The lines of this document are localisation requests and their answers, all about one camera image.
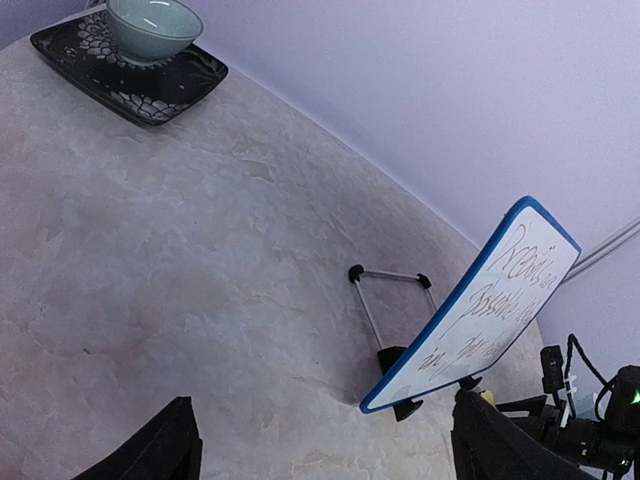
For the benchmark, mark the black patterned square plate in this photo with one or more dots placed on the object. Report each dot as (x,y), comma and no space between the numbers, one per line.
(82,51)

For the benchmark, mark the whiteboard metal stand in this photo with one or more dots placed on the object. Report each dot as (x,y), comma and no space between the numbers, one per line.
(392,303)

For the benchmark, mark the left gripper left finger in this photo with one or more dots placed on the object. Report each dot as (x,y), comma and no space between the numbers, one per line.
(168,446)

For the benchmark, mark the yellow whiteboard eraser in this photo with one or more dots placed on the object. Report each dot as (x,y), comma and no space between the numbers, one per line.
(488,396)

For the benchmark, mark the blue framed whiteboard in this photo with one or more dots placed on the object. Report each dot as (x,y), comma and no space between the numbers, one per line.
(512,278)

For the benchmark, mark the right aluminium frame post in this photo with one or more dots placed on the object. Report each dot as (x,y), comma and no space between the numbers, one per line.
(601,251)

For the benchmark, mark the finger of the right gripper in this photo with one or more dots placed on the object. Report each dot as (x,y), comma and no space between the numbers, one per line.
(532,406)

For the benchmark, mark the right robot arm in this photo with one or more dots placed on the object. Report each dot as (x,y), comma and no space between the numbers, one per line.
(616,405)

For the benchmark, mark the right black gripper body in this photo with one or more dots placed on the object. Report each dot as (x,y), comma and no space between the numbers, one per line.
(586,442)

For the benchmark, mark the light green bowl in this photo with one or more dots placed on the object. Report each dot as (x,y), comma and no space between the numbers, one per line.
(148,31)

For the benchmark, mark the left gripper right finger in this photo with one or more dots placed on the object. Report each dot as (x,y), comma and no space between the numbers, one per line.
(488,445)

